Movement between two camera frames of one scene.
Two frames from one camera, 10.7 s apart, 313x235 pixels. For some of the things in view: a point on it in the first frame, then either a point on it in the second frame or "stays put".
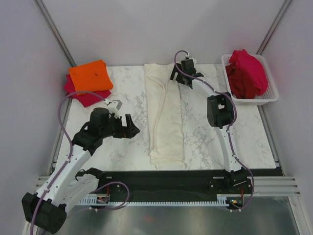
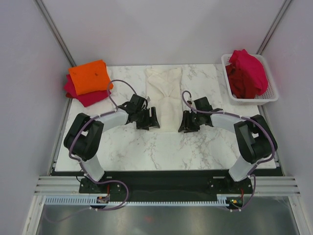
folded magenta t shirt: [85, 99] stays put
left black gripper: [133, 130] to [152, 119]
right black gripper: [174, 70] to [186, 125]
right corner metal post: [273, 30] stays put
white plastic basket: [270, 95] stays put
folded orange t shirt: [91, 77] stays put
